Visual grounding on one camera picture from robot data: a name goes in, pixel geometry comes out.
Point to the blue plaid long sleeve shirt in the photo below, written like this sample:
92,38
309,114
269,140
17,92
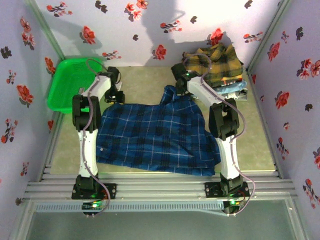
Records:
155,135

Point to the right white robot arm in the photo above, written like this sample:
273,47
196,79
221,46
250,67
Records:
226,155

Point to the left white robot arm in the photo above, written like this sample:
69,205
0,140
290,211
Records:
87,150

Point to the yellow plaid folded shirt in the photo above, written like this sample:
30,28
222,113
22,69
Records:
225,65

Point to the dark folded shirt orange print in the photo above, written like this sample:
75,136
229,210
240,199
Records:
230,81

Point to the green plastic basket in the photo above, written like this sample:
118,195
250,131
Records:
65,82

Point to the light blue folded shirt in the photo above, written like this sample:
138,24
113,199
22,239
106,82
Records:
232,88

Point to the grey printed folded shirt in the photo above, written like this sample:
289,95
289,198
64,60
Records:
241,96

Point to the aluminium corner post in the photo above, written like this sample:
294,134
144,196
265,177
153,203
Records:
45,25
270,32

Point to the aluminium rail base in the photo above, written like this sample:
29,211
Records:
160,185

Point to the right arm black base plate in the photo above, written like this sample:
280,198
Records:
212,190

